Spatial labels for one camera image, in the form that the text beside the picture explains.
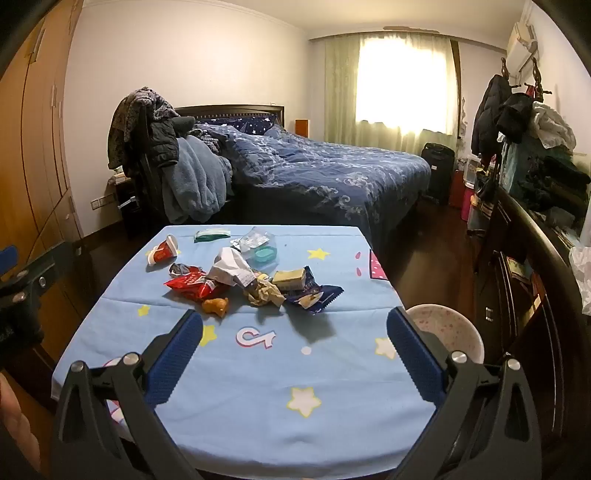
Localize person's left hand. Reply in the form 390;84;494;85
0;371;41;476

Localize blue patterned duvet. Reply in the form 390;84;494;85
198;124;433;247

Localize red paper cup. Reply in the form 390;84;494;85
146;234;180;268

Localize sheer pale green curtain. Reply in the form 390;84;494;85
324;33;459;154

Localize black hanging coat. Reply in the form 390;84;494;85
471;74;512;161

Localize green white tissue packet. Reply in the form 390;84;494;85
194;228;232;243

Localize clear storage box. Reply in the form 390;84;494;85
465;156;485;185

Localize orange peel piece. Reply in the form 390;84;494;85
201;297;230;319

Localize white plastic bag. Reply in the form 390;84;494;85
568;244;591;318

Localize white pink-speckled waste bin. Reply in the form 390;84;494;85
406;303;485;365

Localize dark padded jacket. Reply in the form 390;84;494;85
107;85;197;172

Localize grey-blue fleece blanket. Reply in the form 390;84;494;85
161;135;235;225

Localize clear plastic wrapper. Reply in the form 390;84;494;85
242;244;279;268

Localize brown curtain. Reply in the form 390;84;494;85
450;39;463;139

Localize black suitcase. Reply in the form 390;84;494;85
420;143;456;205

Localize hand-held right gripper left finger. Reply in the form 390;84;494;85
48;309;205;480

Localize white air conditioner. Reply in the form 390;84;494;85
505;19;540;71

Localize dark wooden bed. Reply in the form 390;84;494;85
173;104;433;252

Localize pile of dark clothes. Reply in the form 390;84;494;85
516;154;591;224

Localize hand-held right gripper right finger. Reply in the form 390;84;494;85
385;306;542;480

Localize red snack wrapper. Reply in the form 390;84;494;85
164;271;232;304

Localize red box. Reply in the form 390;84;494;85
450;169;468;209

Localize navy star pillow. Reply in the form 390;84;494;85
196;115;279;137

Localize dark bedside table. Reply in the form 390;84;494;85
108;174;145;234

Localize books on dresser shelf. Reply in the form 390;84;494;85
505;255;542;320

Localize beige paper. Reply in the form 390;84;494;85
244;274;288;308

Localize white paper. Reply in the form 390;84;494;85
205;247;260;290

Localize dark wooden dresser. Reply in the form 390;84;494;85
470;185;591;464

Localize white crumpled garment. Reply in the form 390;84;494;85
527;102;576;151

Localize black hanging garment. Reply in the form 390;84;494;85
496;92;535;145

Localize blue printed tablecloth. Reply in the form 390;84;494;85
51;224;451;468

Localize wooden wardrobe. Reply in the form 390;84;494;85
0;0;88;333

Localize wall coat rack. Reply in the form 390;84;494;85
498;54;553;101

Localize dark blue snack wrapper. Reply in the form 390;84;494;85
281;268;345;316

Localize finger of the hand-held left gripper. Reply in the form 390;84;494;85
0;246;19;280
0;241;77;315

